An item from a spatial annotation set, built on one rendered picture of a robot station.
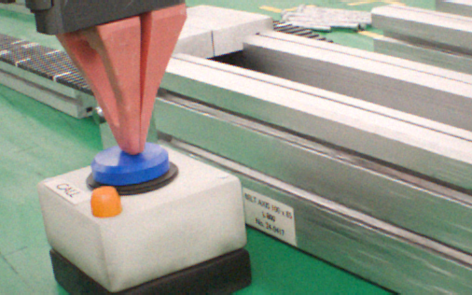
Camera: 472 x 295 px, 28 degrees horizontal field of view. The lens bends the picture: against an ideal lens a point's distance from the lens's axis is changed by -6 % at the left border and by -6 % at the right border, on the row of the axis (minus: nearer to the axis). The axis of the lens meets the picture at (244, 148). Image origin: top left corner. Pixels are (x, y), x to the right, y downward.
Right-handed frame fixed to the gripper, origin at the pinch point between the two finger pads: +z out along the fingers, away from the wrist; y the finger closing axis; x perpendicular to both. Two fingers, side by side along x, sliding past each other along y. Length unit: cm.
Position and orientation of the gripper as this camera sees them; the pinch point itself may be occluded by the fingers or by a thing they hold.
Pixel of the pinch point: (129, 135)
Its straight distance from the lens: 48.2
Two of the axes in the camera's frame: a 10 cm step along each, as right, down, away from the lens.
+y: 8.2, -2.7, 5.1
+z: 1.1, 9.4, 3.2
